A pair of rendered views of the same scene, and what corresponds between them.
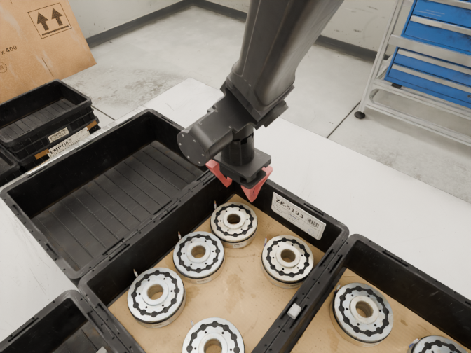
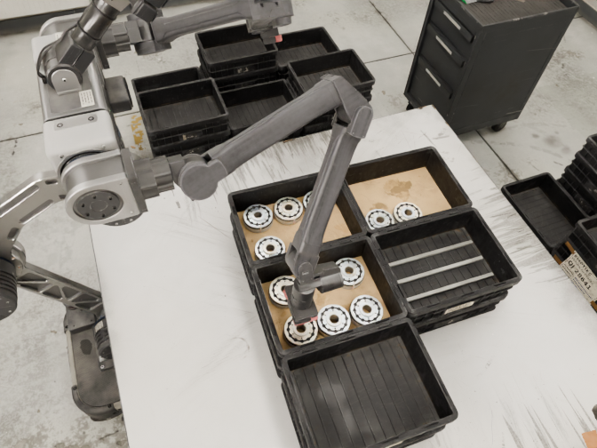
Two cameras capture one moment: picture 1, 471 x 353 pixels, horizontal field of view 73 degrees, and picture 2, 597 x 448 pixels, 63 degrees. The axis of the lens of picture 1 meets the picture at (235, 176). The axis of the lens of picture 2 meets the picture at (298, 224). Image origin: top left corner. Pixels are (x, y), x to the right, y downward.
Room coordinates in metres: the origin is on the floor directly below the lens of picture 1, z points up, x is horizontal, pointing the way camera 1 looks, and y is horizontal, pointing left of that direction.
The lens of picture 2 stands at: (0.93, 0.23, 2.23)
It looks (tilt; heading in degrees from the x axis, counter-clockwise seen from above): 55 degrees down; 206
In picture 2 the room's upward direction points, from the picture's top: 5 degrees clockwise
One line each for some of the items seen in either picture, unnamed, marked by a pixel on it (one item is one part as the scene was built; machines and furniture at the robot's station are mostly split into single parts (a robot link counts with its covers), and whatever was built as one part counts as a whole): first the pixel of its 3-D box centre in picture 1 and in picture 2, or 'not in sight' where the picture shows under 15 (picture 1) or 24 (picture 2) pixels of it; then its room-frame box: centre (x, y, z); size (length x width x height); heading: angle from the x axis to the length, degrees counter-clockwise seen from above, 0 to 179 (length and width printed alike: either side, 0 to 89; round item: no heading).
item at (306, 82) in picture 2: not in sight; (326, 103); (-1.05, -0.63, 0.37); 0.40 x 0.30 x 0.45; 142
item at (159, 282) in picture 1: (155, 292); (367, 309); (0.24, 0.15, 0.86); 0.05 x 0.05 x 0.01
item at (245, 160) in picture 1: (237, 146); (301, 297); (0.40, 0.00, 1.07); 0.10 x 0.07 x 0.07; 49
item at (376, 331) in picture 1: (362, 310); (270, 249); (0.21, -0.23, 0.86); 0.10 x 0.10 x 0.01
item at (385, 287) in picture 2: (223, 271); (326, 300); (0.28, 0.02, 0.87); 0.40 x 0.30 x 0.11; 139
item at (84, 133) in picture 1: (73, 150); not in sight; (1.12, 0.77, 0.41); 0.31 x 0.02 x 0.16; 141
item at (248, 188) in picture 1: (247, 180); not in sight; (0.39, -0.02, 1.00); 0.07 x 0.07 x 0.09; 49
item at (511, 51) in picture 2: not in sight; (476, 65); (-1.76, 0.00, 0.45); 0.60 x 0.45 x 0.90; 142
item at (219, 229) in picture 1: (233, 220); (300, 329); (0.40, 0.00, 0.86); 0.10 x 0.10 x 0.01
